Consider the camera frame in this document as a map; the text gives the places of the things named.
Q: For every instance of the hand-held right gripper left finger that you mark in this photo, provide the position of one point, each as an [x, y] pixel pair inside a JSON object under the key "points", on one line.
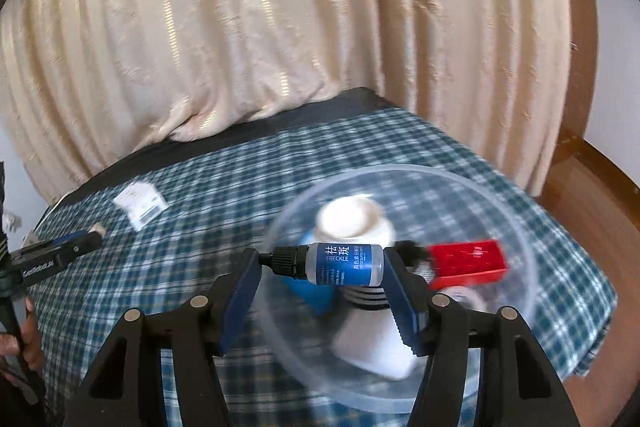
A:
{"points": [[240, 302]]}

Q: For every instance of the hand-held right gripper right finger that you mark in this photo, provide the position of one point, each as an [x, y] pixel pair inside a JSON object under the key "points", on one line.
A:
{"points": [[402, 307]]}

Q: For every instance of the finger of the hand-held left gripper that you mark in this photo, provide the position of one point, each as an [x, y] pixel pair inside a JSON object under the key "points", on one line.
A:
{"points": [[80, 249], [70, 238]]}

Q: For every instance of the white sponge block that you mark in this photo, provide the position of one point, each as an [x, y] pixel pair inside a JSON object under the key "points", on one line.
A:
{"points": [[370, 342]]}

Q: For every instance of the white tape roll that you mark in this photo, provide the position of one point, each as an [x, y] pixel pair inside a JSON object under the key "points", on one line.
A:
{"points": [[465, 294]]}

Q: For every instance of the blue wet wipes packet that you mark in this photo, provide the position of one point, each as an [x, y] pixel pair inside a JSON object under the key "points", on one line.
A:
{"points": [[310, 294]]}

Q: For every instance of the blue label dropper bottle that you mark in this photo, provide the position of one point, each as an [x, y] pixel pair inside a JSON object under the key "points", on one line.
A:
{"points": [[345, 263]]}

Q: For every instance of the red plastic box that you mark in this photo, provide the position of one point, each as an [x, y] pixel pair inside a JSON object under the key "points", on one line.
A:
{"points": [[465, 262]]}

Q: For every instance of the clear plastic bowl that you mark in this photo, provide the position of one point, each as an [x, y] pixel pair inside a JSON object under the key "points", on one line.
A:
{"points": [[475, 217]]}

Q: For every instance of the person's left hand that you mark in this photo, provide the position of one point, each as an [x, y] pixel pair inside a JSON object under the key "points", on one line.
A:
{"points": [[32, 337]]}

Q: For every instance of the black striped item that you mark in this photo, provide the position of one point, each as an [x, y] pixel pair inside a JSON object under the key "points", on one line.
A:
{"points": [[367, 298]]}

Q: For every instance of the white paper box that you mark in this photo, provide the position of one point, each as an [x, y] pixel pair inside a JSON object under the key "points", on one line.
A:
{"points": [[140, 207]]}

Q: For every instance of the blue plaid tablecloth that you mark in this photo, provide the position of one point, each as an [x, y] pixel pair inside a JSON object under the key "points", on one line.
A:
{"points": [[200, 207]]}

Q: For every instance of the beige curtain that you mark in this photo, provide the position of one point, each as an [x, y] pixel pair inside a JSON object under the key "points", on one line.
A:
{"points": [[250, 32]]}

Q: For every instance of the brown wooden frame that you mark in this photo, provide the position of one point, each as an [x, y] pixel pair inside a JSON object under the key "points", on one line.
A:
{"points": [[575, 217]]}

